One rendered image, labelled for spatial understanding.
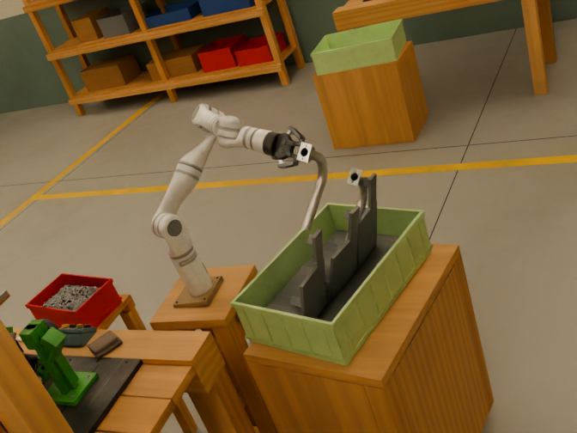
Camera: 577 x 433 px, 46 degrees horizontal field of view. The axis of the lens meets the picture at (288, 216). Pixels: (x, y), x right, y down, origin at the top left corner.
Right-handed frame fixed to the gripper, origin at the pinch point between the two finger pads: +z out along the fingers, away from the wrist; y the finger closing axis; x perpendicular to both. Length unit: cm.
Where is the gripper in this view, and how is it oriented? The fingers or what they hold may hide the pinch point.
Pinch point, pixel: (306, 153)
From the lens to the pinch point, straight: 207.6
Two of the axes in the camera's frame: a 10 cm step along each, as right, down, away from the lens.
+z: 8.0, 2.7, -5.3
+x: 5.3, 0.9, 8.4
